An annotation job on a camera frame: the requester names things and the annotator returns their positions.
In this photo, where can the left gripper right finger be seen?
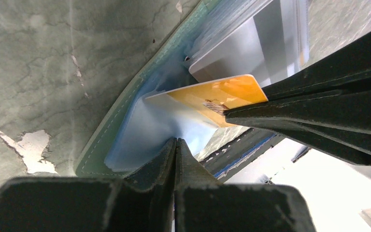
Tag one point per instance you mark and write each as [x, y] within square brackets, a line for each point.
[204, 204]

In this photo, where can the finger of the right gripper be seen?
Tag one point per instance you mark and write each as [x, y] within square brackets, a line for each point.
[336, 122]
[349, 64]

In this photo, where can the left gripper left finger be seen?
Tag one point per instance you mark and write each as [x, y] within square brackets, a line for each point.
[141, 202]

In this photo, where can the green card holder wallet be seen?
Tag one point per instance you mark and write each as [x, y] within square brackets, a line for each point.
[133, 132]

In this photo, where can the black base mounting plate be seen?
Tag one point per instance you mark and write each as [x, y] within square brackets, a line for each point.
[238, 153]

